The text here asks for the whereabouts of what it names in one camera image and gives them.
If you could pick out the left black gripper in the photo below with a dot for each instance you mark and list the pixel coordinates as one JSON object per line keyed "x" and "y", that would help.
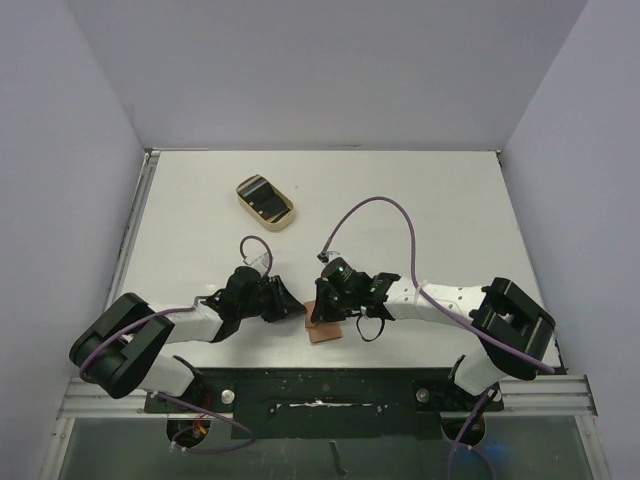
{"x": 285, "y": 304}

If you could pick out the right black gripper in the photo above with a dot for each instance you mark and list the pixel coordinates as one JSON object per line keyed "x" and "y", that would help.
{"x": 326, "y": 298}

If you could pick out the tan leather card holder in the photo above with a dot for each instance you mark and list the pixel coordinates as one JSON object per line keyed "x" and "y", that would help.
{"x": 320, "y": 332}

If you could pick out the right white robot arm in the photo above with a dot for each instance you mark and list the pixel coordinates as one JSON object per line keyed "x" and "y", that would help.
{"x": 514, "y": 330}

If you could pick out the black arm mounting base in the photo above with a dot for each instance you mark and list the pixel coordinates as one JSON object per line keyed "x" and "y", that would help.
{"x": 335, "y": 403}

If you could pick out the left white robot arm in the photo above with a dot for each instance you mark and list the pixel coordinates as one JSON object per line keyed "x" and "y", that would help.
{"x": 121, "y": 350}

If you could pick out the yellow card tray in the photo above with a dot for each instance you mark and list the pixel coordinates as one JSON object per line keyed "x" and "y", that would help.
{"x": 274, "y": 214}

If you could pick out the stack of grey cards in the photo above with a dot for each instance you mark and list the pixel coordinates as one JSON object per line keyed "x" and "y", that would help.
{"x": 255, "y": 189}

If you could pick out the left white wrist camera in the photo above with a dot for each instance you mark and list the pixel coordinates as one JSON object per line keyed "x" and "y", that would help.
{"x": 262, "y": 263}

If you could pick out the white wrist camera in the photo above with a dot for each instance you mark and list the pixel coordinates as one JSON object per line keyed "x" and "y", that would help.
{"x": 327, "y": 256}
{"x": 262, "y": 263}

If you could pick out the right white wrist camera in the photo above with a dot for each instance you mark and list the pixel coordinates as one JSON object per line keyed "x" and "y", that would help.
{"x": 327, "y": 256}

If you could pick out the aluminium frame rail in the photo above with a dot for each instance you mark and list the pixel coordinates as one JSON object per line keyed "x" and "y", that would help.
{"x": 142, "y": 190}

